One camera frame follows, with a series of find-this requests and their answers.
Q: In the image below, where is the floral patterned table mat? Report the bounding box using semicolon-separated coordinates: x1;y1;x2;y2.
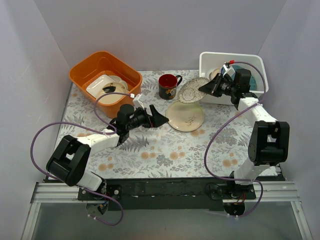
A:
55;70;252;179

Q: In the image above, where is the speckled grey stoneware plate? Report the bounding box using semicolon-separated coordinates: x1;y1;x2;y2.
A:
176;77;210;104

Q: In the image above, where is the cream and blue floral plate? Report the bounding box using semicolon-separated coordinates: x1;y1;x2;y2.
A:
208;68;221;80

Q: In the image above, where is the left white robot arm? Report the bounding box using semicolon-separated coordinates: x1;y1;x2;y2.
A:
46;104;169;200

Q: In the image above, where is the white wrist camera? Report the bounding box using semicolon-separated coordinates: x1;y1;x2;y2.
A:
132;94;145;110
222;62;235;78

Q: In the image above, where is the orange plastic bin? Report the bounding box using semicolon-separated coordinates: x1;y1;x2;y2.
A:
68;50;143;120

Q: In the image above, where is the cream floral plate in bin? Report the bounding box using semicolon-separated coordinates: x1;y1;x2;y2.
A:
109;75;129;93

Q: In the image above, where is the black and red mug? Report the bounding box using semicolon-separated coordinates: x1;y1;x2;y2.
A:
158;74;183;100

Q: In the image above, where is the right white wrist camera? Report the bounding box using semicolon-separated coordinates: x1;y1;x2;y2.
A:
222;62;235;78

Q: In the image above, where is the cream and green floral plate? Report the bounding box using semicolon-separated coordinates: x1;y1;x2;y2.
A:
165;101;205;132

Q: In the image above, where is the white plastic bin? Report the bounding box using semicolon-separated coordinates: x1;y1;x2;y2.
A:
199;51;270;106

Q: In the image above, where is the dark teal scalloped plate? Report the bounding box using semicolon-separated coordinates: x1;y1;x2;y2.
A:
232;64;257;91

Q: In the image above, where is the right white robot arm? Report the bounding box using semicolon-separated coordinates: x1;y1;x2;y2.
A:
198;68;290;199

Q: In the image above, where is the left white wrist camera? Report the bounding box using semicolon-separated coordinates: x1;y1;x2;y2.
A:
132;94;145;110

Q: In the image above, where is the white square dish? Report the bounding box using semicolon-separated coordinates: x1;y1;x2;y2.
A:
86;74;114;99

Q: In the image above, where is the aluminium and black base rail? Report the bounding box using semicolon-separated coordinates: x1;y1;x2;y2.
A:
21;82;313;240

